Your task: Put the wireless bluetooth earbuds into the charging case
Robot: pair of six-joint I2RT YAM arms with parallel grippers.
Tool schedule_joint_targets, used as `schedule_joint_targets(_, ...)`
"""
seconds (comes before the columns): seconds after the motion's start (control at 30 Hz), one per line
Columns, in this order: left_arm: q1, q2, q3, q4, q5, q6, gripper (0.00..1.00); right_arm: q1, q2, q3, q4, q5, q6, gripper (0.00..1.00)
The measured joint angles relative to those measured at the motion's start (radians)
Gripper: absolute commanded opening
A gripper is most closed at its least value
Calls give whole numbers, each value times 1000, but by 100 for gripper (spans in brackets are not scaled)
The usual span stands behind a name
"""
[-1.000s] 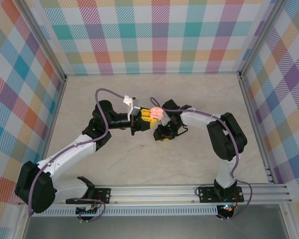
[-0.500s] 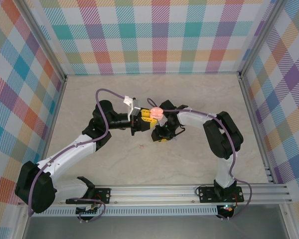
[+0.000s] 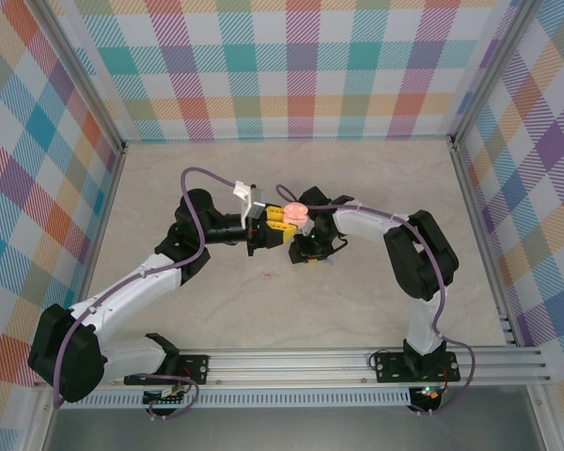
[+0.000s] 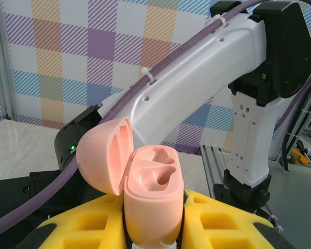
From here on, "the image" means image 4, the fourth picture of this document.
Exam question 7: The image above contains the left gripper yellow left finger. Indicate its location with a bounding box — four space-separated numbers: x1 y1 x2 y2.
18 194 128 249

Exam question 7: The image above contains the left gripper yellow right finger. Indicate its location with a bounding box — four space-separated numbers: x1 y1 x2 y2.
177 190 293 249

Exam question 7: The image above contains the pink earbud charging case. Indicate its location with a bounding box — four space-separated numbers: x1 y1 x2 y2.
76 116 185 246

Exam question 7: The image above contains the yellow black hand tool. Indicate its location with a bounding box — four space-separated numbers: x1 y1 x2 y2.
290 146 310 164

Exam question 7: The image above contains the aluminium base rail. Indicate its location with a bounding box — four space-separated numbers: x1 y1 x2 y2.
199 144 236 200

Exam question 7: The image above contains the aluminium frame post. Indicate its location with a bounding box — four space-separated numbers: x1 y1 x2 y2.
0 0 19 122

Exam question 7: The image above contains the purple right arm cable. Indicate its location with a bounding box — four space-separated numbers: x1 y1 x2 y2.
0 0 311 231

